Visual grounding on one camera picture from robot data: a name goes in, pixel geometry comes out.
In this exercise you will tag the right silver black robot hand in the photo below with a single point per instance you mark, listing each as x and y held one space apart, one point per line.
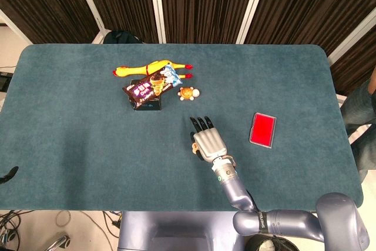
210 143

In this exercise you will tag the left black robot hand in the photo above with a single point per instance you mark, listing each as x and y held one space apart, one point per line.
11 173

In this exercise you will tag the red card in clear case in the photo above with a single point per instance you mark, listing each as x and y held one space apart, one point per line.
263 130

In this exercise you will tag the orange turtle toy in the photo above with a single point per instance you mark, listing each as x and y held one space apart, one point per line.
186 93

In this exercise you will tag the black cardboard box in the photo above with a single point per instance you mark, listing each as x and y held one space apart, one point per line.
151 105

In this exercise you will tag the teal table cloth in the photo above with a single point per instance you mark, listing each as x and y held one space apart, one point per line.
88 145

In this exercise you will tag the chrome chair base leg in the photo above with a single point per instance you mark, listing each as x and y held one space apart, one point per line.
60 240

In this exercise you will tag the brown snack bag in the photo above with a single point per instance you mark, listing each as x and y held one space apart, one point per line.
147 87

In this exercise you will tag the black electronic device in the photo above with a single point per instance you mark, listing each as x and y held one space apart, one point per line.
3 82

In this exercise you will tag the blue-grey robot torso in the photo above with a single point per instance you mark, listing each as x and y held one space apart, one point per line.
176 230

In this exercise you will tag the yellow rubber chicken toy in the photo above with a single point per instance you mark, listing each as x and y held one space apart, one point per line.
129 70

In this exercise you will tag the black waste bin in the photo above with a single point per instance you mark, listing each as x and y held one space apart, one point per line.
255 246

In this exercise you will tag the black backpack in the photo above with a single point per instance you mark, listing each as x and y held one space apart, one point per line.
120 38

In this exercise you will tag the person in blue jeans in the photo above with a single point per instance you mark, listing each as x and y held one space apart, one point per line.
358 110

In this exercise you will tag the white partition frame post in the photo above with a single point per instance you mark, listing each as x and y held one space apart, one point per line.
252 4
352 39
14 26
88 1
157 4

